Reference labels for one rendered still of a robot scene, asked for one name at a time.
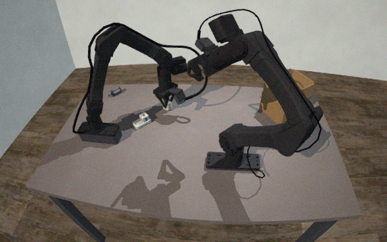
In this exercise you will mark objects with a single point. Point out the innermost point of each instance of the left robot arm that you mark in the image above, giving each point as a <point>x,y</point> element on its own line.
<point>105,46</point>

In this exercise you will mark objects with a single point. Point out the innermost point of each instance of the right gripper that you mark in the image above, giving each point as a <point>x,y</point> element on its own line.
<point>209,60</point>

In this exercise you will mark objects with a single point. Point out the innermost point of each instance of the white number cube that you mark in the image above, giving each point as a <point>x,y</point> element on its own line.
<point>144,117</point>
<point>169,106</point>

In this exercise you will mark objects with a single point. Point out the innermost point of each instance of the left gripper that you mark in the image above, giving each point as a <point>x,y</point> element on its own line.
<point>167,89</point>

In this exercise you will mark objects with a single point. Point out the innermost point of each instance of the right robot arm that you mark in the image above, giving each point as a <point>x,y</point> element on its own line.
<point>287,137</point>

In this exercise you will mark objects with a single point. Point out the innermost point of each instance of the brown cardboard box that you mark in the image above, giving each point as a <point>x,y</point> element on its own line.
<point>270,105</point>

